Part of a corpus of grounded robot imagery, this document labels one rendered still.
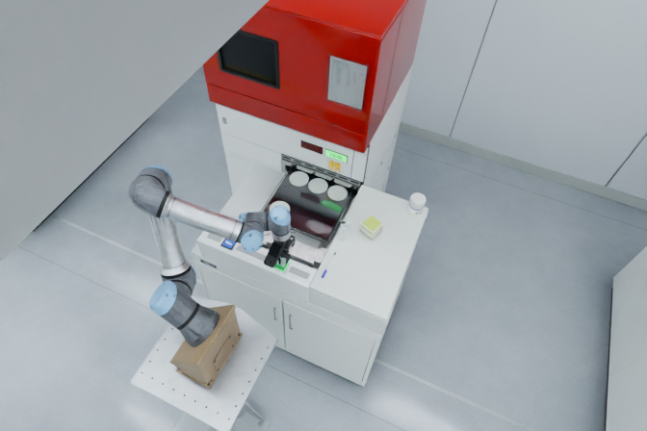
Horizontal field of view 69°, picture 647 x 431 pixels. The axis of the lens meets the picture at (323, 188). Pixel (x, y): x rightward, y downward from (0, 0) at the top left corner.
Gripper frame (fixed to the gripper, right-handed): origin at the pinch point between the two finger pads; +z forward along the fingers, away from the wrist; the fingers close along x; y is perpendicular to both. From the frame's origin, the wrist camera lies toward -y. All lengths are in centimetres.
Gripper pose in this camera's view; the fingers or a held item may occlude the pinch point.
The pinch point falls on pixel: (280, 264)
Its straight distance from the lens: 204.2
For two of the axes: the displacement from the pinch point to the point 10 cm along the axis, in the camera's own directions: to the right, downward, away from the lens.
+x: -9.1, -3.4, 2.3
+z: -0.4, 6.3, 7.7
